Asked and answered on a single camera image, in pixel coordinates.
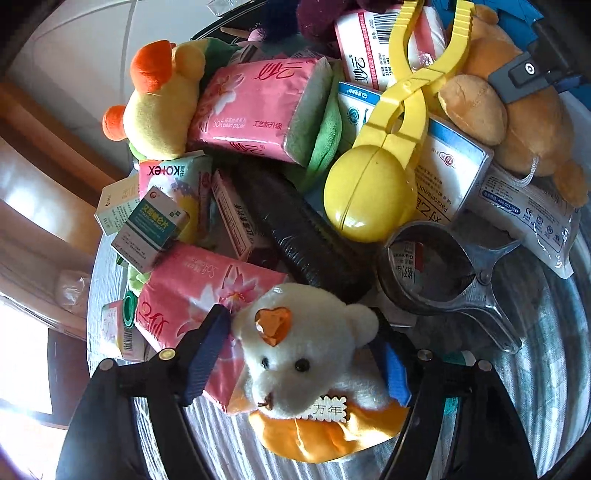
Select red white medicine box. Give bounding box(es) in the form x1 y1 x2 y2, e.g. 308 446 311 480
211 168 259 263

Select brown bear plush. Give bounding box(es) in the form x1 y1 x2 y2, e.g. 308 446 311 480
438 4 589 208

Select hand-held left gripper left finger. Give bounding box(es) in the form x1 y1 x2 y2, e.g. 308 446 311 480
55 304 232 480

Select metal ring tongs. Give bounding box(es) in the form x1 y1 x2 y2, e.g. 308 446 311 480
378 220 525 355

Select dark wooden nightstand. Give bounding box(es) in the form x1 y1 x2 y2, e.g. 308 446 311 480
46 325 100 428

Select white pink tissue pack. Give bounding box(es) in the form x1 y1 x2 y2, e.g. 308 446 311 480
335 6 446 92

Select green towel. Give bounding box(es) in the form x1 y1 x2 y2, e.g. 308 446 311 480
302 60 345 190

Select clear plastic bag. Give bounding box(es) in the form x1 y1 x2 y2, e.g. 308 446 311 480
58 270 93 319

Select green white medicine box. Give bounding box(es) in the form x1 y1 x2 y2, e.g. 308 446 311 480
111 194 191 274

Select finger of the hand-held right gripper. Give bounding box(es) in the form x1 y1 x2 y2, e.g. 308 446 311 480
488 51 581 105

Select clear face mask packet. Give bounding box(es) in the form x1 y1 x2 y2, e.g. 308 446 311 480
464 164 581 280

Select blue white medicine box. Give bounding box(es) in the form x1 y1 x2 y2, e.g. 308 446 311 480
336 82 386 155

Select pink floral tissue pack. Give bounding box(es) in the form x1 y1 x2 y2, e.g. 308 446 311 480
134 242 289 414
187 58 333 167

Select pink sanitary pad pack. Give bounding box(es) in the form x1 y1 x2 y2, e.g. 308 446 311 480
139 154 214 245

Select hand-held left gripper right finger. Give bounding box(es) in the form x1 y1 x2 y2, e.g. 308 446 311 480
369 308 539 480

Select striped blue bed sheet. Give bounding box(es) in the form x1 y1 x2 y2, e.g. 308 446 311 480
85 203 591 480

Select yellow duck plush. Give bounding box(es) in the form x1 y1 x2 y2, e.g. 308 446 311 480
102 37 241 160

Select white teddy bear plush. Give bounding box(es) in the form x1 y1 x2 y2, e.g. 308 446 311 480
228 282 411 464

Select yellow snowball clamp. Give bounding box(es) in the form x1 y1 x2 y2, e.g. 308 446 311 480
323 0 474 243

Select white yellow medicine box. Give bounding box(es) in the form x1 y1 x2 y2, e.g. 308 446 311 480
95 178 141 236

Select black trash bag roll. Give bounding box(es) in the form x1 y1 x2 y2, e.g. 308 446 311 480
233 165 375 301

